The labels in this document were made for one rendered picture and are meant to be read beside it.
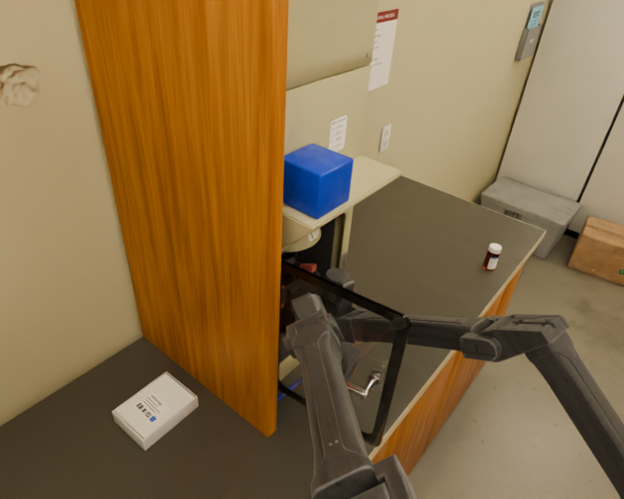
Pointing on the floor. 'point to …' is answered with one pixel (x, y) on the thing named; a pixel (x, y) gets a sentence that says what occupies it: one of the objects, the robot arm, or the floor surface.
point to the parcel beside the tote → (609, 251)
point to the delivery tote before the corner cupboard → (532, 209)
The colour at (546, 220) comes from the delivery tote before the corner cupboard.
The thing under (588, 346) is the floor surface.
